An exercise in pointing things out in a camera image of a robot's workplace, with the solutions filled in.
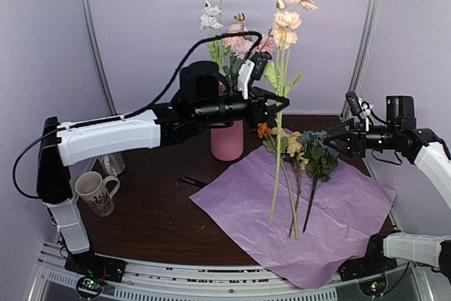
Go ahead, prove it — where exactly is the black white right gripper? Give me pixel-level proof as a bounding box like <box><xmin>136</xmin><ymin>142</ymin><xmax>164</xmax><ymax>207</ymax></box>
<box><xmin>323</xmin><ymin>117</ymin><xmax>399</xmax><ymax>159</ymax></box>

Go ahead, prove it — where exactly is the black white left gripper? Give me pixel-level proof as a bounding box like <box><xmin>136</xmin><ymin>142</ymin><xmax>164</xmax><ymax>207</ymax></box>
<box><xmin>194</xmin><ymin>85</ymin><xmax>290</xmax><ymax>129</ymax></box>

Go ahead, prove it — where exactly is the blue hydrangea flower stem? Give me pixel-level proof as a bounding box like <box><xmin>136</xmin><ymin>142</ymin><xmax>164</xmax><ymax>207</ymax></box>
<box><xmin>298</xmin><ymin>130</ymin><xmax>338</xmax><ymax>233</ymax></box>

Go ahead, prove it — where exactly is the orange flower stem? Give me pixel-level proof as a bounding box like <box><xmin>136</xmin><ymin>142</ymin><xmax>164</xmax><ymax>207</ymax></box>
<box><xmin>257</xmin><ymin>123</ymin><xmax>299</xmax><ymax>240</ymax></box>

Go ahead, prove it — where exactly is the cream yellow flower stem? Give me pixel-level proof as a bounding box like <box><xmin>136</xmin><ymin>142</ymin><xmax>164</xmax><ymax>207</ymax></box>
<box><xmin>271</xmin><ymin>127</ymin><xmax>309</xmax><ymax>239</ymax></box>

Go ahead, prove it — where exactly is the pink rose flower stem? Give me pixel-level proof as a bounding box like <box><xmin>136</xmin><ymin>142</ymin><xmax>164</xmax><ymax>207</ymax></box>
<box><xmin>223</xmin><ymin>12</ymin><xmax>276</xmax><ymax>92</ymax></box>

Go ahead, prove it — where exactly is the purple tissue paper sheet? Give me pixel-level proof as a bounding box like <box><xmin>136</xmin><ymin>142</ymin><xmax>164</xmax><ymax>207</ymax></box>
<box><xmin>191</xmin><ymin>147</ymin><xmax>396</xmax><ymax>289</ymax></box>

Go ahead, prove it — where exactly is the peach poppy flower stem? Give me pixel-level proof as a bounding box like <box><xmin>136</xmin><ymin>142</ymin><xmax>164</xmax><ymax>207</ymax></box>
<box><xmin>262</xmin><ymin>0</ymin><xmax>321</xmax><ymax>228</ymax></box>

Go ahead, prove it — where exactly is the black ribbon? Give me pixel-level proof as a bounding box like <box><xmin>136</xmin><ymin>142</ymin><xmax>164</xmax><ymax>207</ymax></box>
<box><xmin>178</xmin><ymin>176</ymin><xmax>207</xmax><ymax>188</ymax></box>

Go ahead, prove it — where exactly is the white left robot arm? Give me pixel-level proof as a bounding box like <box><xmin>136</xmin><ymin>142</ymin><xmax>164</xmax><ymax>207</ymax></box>
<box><xmin>37</xmin><ymin>53</ymin><xmax>290</xmax><ymax>276</ymax></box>

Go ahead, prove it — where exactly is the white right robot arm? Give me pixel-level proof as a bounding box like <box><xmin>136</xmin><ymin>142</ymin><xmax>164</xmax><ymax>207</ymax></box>
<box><xmin>324</xmin><ymin>91</ymin><xmax>450</xmax><ymax>278</ymax></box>

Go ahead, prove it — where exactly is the pink vase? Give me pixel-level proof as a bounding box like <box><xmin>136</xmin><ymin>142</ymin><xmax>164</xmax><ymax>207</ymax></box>
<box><xmin>210</xmin><ymin>121</ymin><xmax>244</xmax><ymax>161</ymax></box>

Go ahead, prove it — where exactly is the yellow-inside paper cup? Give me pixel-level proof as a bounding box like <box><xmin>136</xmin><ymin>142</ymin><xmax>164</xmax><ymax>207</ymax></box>
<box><xmin>97</xmin><ymin>152</ymin><xmax>125</xmax><ymax>176</ymax></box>

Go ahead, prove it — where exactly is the clear printed glass cup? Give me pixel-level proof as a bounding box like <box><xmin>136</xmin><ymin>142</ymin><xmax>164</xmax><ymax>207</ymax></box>
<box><xmin>75</xmin><ymin>171</ymin><xmax>121</xmax><ymax>217</ymax></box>

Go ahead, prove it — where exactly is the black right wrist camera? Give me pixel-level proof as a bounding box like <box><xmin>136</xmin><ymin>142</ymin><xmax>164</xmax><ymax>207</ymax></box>
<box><xmin>385</xmin><ymin>95</ymin><xmax>416</xmax><ymax>130</ymax></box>

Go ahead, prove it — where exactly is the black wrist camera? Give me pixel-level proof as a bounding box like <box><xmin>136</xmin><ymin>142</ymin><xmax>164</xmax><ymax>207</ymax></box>
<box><xmin>180</xmin><ymin>61</ymin><xmax>219</xmax><ymax>102</ymax></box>
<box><xmin>385</xmin><ymin>95</ymin><xmax>416</xmax><ymax>130</ymax></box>

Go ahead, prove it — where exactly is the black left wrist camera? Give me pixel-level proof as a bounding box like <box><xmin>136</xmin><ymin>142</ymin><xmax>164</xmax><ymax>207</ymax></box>
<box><xmin>180</xmin><ymin>61</ymin><xmax>219</xmax><ymax>102</ymax></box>

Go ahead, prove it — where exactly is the aluminium right corner post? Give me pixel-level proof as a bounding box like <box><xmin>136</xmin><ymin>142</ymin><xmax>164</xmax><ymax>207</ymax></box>
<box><xmin>340</xmin><ymin>0</ymin><xmax>385</xmax><ymax>122</ymax></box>

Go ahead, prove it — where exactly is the aluminium corner post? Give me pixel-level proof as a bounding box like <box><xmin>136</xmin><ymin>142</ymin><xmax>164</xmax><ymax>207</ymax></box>
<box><xmin>80</xmin><ymin>0</ymin><xmax>117</xmax><ymax>115</ymax></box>
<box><xmin>340</xmin><ymin>0</ymin><xmax>385</xmax><ymax>122</ymax></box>

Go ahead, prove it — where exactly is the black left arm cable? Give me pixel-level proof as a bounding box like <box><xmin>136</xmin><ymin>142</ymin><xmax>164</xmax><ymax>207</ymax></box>
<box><xmin>12</xmin><ymin>31</ymin><xmax>264</xmax><ymax>199</ymax></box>

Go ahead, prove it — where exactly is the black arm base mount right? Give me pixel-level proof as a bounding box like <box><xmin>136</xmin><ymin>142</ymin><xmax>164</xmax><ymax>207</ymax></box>
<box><xmin>338</xmin><ymin>235</ymin><xmax>397</xmax><ymax>281</ymax></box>

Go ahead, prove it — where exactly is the aluminium front rail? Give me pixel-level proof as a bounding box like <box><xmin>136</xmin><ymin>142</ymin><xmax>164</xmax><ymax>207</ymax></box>
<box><xmin>35</xmin><ymin>240</ymin><xmax>424</xmax><ymax>301</ymax></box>

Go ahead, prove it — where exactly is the aluminium left corner post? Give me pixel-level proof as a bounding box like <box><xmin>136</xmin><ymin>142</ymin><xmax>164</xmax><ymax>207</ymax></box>
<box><xmin>80</xmin><ymin>0</ymin><xmax>117</xmax><ymax>115</ymax></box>

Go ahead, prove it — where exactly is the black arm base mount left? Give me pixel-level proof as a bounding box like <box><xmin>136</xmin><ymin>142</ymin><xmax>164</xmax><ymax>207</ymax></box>
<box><xmin>64</xmin><ymin>252</ymin><xmax>126</xmax><ymax>283</ymax></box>

